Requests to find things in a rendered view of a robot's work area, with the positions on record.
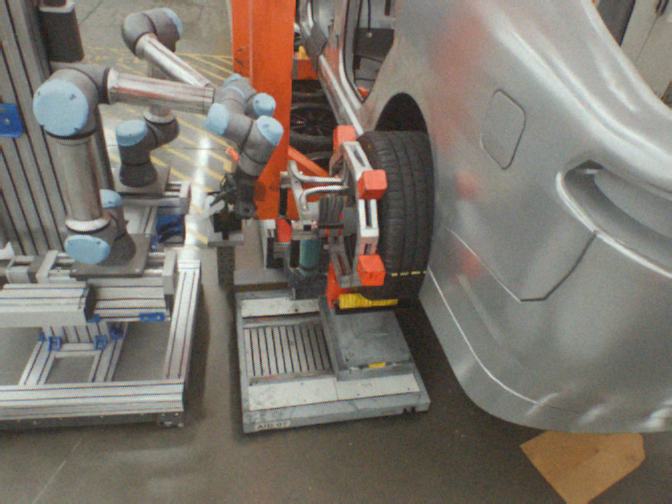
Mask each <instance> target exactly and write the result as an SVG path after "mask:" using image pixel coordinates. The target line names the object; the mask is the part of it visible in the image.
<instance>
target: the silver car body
mask: <svg viewBox="0 0 672 504"><path fill-rule="evenodd" d="M635 2H636V0H600V2H599V4H598V7H597V9H596V8H595V6H594V4H593V2H592V1H591V0H296V9H295V17H297V19H298V24H299V26H300V42H301V44H302V46H303V48H304V51H305V53H306V40H307V37H308V35H310V33H311V28H312V26H313V24H314V22H316V24H317V26H318V28H319V29H320V30H321V31H323V32H324V33H325V35H326V36H327V38H328V42H326V44H325V46H324V48H323V54H321V55H320V56H319V57H318V62H317V75H316V76H317V79H318V81H319V83H320V85H321V87H323V89H324V91H325V94H326V96H327V98H328V100H329V102H330V105H331V108H332V111H333V114H334V116H335V119H336V121H337V124H338V126H354V128H355V140H356V137H357V136H358V135H359V134H361V133H363V132H365V131H372V130H373V127H374V124H375V121H376V118H377V116H378V114H379V112H380V108H381V107H382V105H383V103H384V102H385V100H386V99H387V98H388V96H389V95H392V94H393V93H394V92H396V91H398V90H405V91H407V92H409V93H410V94H411V95H412V96H413V97H414V98H415V99H416V101H417V103H418V104H419V106H420V108H421V111H422V114H423V117H424V120H425V123H427V126H428V130H429V135H430V139H431V146H432V152H433V160H434V171H435V216H434V222H433V233H432V242H431V249H430V255H429V261H428V266H427V270H426V274H425V278H424V281H423V284H422V287H421V290H420V292H419V294H418V298H419V300H420V302H421V305H422V307H423V309H424V311H425V313H426V315H427V317H428V319H429V322H430V324H432V326H433V328H434V331H435V333H436V335H437V337H438V340H439V342H440V344H441V346H442V348H443V350H444V352H445V354H446V356H447V359H448V362H449V364H450V366H451V368H452V370H453V372H454V374H456V376H457V378H458V380H459V382H460V384H461V386H462V389H463V390H464V392H465V393H466V395H467V396H468V397H469V398H470V399H471V400H472V401H473V402H474V403H475V404H476V405H478V406H479V407H481V408H482V409H484V410H485V412H487V413H488V414H490V415H492V416H495V417H497V418H499V419H503V420H505V421H508V422H512V423H515V424H519V425H522V426H528V427H533V428H536V429H539V430H545V431H555V432H565V433H586V434H616V433H639V432H653V431H666V430H672V101H671V102H667V103H662V102H661V101H660V100H659V99H658V97H657V96H656V95H655V94H654V93H653V92H652V90H651V89H650V88H649V85H648V84H647V83H646V81H645V80H644V79H643V77H642V76H641V74H640V73H638V71H637V70H636V68H635V67H634V66H633V64H632V63H631V62H630V60H629V59H628V58H627V56H626V54H625V53H624V52H623V50H622V49H621V45H622V42H623V39H624V36H625V33H626V29H627V26H628V23H629V20H630V17H631V14H632V11H633V8H634V5H635Z"/></svg>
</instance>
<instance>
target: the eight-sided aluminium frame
mask: <svg viewBox="0 0 672 504"><path fill-rule="evenodd" d="M360 146H361V145H359V144H358V142H342V144H340V147H339V148H338V150H337V151H336V152H335V154H334V155H333V157H331V161H330V171H329V178H335V175H336V171H339V175H338V178H340V175H342V172H343V164H344V159H346V161H347V164H348V167H349V168H350V171H351V174H352V177H353V181H354V188H355V202H356V216H357V242H356V248H355V254H354V261H353V268H352V271H351V268H350V265H349V262H348V259H347V257H346V253H345V248H344V241H343V236H337V240H338V243H335V242H334V236H330V237H328V239H329V247H328V248H329V254H330V259H331V260H332V264H333V267H334V271H335V274H336V277H337V280H338V285H339V287H340V288H352V287H357V286H362V285H361V283H360V280H359V277H358V274H357V272H356V266H357V261H358V255H362V254H363V251H364V245H366V244H367V243H368V248H367V253H366V254H375V252H376V246H377V243H378V237H379V227H378V223H377V209H376V199H369V200H368V211H369V225H370V226H366V216H365V202H363V200H359V198H358V190H357V180H358V178H359V177H360V175H361V172H363V171H364V170H373V167H371V165H370V163H369V161H368V159H367V157H366V155H365V153H364V152H363V150H362V148H360ZM356 160H358V162H359V164H360V166H361V167H359V165H358V163H357V161H356ZM337 257H340V258H341V262H342V266H343V269H344V272H345V275H346V276H343V273H342V270H341V267H340V264H339V261H338V258H337Z"/></svg>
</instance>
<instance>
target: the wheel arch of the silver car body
mask: <svg viewBox="0 0 672 504"><path fill-rule="evenodd" d="M372 131H419V132H423V133H425V134H426V135H429V130H428V126H427V123H425V120H424V117H423V114H422V111H421V108H420V106H419V104H418V103H417V101H416V99H415V98H414V97H413V96H412V95H411V94H410V93H409V92H407V91H405V90H398V91H396V92H394V93H393V94H392V95H389V96H388V98H387V99H386V100H385V102H384V103H383V105H382V107H381V108H380V112H379V114H378V116H377V118H376V121H375V124H374V127H373V130H372ZM429 137H430V135H429Z"/></svg>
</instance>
